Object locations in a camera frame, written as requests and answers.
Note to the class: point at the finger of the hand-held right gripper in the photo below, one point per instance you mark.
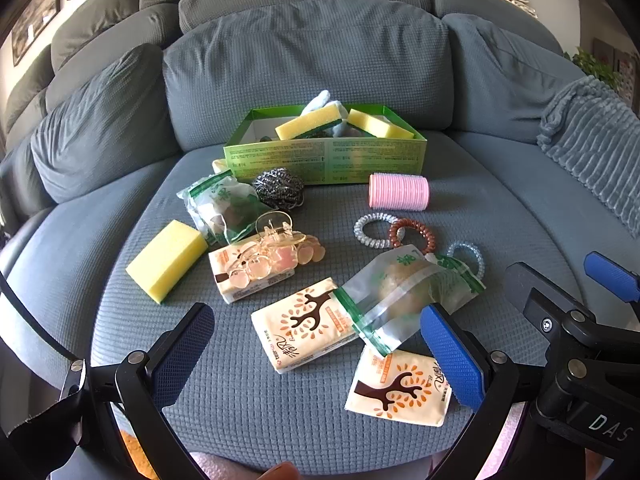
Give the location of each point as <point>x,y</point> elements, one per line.
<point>535,290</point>
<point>610,270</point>

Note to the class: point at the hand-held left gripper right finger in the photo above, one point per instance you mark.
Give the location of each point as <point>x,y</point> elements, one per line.
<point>450,360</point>

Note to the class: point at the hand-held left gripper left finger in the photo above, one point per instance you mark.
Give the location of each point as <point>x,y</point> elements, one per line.
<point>182,345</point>

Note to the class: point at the yellow sponge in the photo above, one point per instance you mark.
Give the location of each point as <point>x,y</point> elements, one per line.
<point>167,260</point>
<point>307,122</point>
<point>380,125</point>

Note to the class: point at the tree-print tissue packet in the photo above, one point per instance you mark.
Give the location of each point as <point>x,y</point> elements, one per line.
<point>305,327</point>
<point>395,390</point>
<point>235,285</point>

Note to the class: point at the green-printed plastic zip bag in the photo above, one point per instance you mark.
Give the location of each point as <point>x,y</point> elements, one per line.
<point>222,205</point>
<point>400,290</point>

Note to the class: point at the pink hair roller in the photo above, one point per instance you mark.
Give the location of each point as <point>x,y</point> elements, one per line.
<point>399,191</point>

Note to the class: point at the steel wool scourer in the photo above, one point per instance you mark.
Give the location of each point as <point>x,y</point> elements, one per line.
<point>277,187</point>

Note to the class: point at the green cardboard box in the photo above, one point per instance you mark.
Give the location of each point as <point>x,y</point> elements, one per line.
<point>325,160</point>

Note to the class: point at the grey sofa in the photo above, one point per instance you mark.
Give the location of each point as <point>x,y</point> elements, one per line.
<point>280,410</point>

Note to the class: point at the pink flower hair clip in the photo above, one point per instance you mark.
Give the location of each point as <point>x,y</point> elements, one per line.
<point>272,262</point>

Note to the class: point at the grey ribbed knit blanket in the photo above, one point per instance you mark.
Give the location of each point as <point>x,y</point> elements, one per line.
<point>590,125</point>

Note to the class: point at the clear hair claw clip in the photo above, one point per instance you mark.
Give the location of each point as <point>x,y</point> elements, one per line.
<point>272,227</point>

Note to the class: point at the green potted plant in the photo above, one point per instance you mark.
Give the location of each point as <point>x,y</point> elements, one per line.
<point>595,65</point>

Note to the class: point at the grey sofa back cushion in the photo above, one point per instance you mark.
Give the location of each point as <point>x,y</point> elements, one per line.
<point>100,125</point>
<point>505,75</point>

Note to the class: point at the pale terry cloth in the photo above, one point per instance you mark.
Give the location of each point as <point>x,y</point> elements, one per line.
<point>325,100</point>

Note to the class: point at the wide grey back cushion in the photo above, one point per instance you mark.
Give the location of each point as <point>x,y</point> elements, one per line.
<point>305,70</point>

